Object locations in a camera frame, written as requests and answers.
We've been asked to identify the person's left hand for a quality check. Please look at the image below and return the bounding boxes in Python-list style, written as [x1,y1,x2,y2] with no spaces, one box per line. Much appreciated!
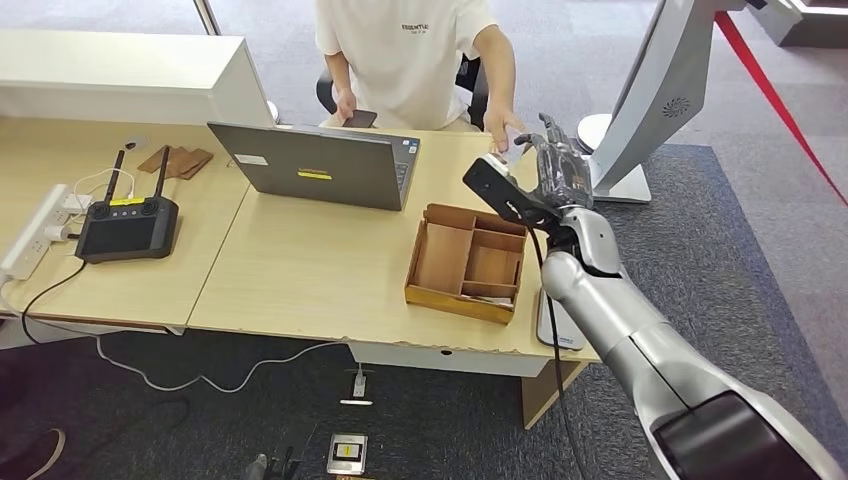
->
[483,107,529,155]

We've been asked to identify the person's right hand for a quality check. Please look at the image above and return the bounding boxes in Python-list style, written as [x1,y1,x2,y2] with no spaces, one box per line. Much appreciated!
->
[333,87,360,128]

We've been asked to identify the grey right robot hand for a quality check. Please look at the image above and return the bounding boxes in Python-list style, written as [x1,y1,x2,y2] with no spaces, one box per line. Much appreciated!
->
[513,112,596,213]

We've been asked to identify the wooden organizer tray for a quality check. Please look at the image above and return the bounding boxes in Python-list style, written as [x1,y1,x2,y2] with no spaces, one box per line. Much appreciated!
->
[404,203,530,326]

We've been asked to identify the person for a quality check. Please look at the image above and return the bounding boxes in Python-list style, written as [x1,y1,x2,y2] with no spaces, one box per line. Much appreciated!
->
[314,0,529,155]

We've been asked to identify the grey card reader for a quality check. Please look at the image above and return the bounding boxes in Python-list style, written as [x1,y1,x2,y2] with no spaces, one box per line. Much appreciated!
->
[535,288,588,352]

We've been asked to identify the brown wooden card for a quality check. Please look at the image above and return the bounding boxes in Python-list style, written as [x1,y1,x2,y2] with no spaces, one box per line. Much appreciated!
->
[165,148,215,181]
[137,145,193,177]

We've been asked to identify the black office chair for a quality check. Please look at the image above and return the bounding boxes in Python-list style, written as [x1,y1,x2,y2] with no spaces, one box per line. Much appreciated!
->
[315,54,490,132]

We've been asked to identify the grey laptop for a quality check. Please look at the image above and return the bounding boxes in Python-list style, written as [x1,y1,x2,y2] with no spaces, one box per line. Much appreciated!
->
[207,121,422,213]

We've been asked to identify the silver floor socket plate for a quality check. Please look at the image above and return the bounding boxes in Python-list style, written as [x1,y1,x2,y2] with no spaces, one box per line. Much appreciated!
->
[325,433,370,477]

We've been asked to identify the open floor socket with plug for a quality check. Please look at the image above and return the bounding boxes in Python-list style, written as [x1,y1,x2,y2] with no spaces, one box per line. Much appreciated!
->
[339,369,375,407]

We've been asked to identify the silver kiosk stand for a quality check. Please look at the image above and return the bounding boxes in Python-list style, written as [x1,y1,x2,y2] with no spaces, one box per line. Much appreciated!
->
[572,0,803,205]

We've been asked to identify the silver stanchion pole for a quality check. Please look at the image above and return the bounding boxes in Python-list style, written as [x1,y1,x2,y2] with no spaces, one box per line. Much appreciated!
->
[192,0,281,126]

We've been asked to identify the dark shoe tan sole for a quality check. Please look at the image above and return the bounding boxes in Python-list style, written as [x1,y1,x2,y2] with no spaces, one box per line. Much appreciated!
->
[13,427,68,480]

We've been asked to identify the red barrier belt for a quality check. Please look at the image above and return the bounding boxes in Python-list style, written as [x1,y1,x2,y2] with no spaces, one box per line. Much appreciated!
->
[713,11,848,208]

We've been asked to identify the white counter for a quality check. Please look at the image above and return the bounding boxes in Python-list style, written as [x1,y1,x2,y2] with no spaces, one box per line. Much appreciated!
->
[0,28,276,127]

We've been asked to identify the black remote controller with antennas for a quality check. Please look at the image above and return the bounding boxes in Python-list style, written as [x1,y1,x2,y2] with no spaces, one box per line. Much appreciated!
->
[74,145,181,266]

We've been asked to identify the grey white platform base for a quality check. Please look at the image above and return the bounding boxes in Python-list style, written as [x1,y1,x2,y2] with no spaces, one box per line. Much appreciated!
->
[748,0,848,49]

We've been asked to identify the white power strip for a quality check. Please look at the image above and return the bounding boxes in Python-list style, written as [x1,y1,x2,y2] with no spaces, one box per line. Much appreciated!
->
[0,184,72,282]

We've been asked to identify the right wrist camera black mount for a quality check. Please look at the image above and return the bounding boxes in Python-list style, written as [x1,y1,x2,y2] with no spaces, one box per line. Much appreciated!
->
[461,153,563,233]

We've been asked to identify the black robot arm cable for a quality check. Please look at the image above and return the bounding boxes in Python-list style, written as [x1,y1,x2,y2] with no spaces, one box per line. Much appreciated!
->
[506,201,588,480]

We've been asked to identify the thin white charger cable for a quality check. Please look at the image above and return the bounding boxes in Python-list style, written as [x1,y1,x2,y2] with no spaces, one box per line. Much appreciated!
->
[71,168,137,200]

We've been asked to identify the black controller cable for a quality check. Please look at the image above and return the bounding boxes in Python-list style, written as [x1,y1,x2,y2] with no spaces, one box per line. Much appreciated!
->
[21,258,89,346]

